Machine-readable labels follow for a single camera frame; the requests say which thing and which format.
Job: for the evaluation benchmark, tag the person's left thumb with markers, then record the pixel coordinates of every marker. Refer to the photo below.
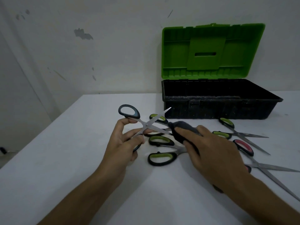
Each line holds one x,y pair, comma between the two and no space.
139,133

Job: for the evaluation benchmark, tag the person's left hand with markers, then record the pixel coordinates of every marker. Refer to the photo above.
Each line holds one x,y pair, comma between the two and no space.
114,156

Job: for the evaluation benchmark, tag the person's right thumb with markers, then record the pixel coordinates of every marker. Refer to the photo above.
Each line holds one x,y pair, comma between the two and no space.
191,146

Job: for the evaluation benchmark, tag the person's right middle finger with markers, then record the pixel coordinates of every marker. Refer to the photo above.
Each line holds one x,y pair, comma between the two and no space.
204,130

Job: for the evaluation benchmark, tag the green and black toolbox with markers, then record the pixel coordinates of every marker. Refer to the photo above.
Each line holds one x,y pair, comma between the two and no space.
206,56

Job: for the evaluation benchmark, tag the person's right forearm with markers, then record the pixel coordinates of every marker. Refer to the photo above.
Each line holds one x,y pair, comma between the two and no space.
262,203

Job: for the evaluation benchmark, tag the person's left forearm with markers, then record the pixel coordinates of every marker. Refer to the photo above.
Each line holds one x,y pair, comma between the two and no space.
79,203

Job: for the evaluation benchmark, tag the person's right hand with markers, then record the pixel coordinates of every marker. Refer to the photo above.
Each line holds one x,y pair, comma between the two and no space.
218,159

